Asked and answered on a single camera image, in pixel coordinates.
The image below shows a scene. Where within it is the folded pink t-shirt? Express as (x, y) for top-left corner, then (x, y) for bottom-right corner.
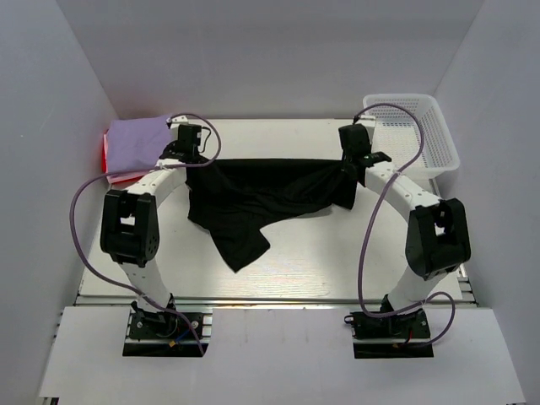
(106, 171), (149, 185)

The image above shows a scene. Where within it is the aluminium table rail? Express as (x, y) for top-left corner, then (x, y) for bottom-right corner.
(74, 296), (480, 308)

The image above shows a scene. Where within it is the folded red t-shirt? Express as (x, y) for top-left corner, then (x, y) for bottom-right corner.
(101, 130), (108, 173)

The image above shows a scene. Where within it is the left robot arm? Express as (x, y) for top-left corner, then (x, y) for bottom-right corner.
(100, 119), (212, 337)

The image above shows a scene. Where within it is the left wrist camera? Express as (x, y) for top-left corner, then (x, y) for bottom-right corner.
(166, 115), (189, 129)

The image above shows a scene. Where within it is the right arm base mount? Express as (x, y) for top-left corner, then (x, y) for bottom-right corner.
(343, 310), (434, 359)

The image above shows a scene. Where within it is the folded lavender t-shirt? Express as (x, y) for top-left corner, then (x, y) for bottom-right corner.
(103, 116), (172, 172)

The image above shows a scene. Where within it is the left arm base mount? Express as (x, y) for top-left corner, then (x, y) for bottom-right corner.
(122, 301), (210, 358)

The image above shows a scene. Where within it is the black t-shirt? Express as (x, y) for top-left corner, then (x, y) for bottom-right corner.
(186, 159), (357, 273)

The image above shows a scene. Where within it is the white plastic basket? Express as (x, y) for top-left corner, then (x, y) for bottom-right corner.
(363, 94), (460, 180)

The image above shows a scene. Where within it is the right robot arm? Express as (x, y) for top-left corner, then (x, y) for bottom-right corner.
(338, 123), (471, 337)

